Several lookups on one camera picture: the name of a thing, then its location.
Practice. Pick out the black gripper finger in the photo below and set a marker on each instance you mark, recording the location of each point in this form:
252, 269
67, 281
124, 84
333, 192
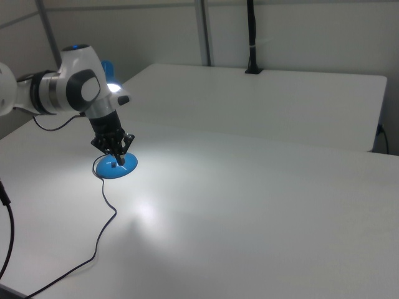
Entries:
128, 143
101, 146

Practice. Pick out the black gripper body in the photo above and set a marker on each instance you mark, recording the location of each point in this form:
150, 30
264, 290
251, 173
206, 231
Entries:
107, 127

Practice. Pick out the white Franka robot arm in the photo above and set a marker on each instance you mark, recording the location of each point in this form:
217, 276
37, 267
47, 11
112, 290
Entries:
74, 63

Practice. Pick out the blue gooseneck desk lamp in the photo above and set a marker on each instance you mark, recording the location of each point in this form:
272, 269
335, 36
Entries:
107, 169

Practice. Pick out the black pole with white band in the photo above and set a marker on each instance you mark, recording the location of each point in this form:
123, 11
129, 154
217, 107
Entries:
252, 34

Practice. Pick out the grey slanted partition post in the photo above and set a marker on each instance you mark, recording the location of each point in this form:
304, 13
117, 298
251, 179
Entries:
48, 31

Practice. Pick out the grey partition frame post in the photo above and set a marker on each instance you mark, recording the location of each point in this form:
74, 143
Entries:
204, 31

